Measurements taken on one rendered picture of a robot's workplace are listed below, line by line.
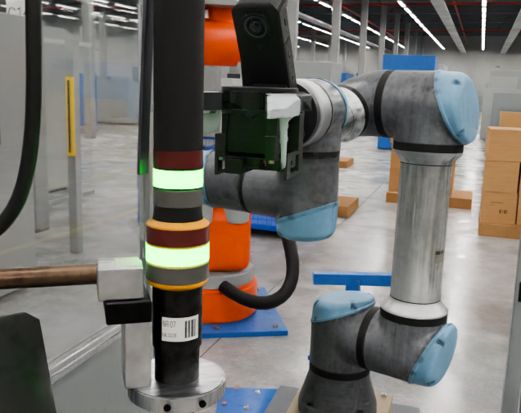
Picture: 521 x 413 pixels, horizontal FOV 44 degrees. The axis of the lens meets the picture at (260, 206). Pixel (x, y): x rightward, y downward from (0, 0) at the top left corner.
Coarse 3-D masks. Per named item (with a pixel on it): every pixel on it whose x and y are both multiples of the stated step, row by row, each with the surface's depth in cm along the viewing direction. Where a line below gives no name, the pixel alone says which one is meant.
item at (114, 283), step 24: (96, 288) 45; (120, 288) 43; (144, 288) 46; (120, 312) 43; (144, 312) 43; (144, 336) 44; (144, 360) 44; (144, 384) 44; (192, 384) 45; (216, 384) 45; (144, 408) 44; (168, 408) 43; (192, 408) 44
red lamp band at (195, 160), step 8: (160, 152) 42; (168, 152) 42; (176, 152) 42; (184, 152) 42; (192, 152) 42; (200, 152) 43; (160, 160) 42; (168, 160) 42; (176, 160) 42; (184, 160) 42; (192, 160) 42; (200, 160) 43; (168, 168) 42; (176, 168) 42; (184, 168) 42; (192, 168) 43
